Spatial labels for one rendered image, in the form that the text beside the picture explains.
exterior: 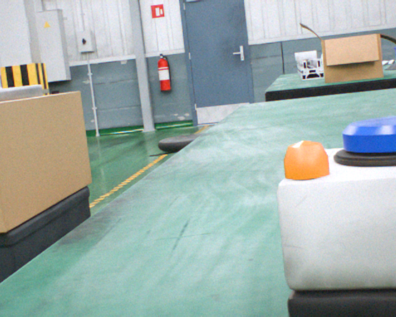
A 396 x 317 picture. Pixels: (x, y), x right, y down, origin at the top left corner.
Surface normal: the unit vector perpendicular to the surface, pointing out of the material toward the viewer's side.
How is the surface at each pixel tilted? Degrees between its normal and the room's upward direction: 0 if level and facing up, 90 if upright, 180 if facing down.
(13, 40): 90
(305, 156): 66
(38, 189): 90
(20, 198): 90
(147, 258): 0
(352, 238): 90
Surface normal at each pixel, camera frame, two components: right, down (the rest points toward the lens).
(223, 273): -0.11, -0.99
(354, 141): -0.91, 0.15
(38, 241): 0.98, -0.09
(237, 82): -0.16, 0.14
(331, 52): -0.22, -0.24
